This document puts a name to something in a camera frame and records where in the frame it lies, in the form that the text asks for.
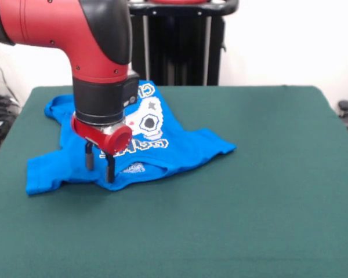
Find black cable bundle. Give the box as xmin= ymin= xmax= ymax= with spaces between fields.
xmin=0 ymin=52 xmax=23 ymax=152

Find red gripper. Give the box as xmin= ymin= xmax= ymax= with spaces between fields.
xmin=70 ymin=115 xmax=133 ymax=185

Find dark green table cloth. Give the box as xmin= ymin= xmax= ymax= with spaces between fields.
xmin=0 ymin=85 xmax=348 ymax=278

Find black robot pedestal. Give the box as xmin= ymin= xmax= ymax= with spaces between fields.
xmin=127 ymin=0 xmax=240 ymax=87

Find blue printed t-shirt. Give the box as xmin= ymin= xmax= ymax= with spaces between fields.
xmin=25 ymin=79 xmax=238 ymax=196

